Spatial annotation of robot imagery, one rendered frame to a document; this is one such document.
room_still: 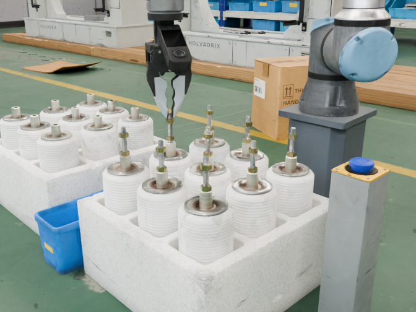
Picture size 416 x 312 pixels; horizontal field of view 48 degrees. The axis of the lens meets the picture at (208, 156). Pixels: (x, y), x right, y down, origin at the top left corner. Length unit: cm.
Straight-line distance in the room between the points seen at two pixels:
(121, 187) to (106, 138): 32
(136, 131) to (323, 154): 50
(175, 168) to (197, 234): 26
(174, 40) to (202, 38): 248
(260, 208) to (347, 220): 15
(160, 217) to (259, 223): 18
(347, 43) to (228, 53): 228
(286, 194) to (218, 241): 21
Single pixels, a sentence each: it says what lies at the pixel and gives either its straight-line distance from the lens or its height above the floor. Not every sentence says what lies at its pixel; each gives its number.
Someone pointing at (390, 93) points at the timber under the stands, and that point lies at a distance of 262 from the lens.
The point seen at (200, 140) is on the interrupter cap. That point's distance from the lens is 111.
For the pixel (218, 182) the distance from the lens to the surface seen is 91.
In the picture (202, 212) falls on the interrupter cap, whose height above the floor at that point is 25.
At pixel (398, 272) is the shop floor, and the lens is 116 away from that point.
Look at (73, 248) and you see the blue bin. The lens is 109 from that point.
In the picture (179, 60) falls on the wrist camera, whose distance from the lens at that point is 89.
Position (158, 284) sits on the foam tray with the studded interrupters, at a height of 11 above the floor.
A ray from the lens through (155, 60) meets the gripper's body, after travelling 96.
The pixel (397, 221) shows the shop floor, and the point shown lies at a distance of 137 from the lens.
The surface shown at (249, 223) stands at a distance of 85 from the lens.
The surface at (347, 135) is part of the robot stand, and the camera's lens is 119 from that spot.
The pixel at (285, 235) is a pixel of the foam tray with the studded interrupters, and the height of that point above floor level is 18.
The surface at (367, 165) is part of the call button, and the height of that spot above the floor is 33.
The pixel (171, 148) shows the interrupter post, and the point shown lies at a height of 27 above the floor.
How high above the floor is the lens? 60
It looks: 20 degrees down
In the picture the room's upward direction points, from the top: straight up
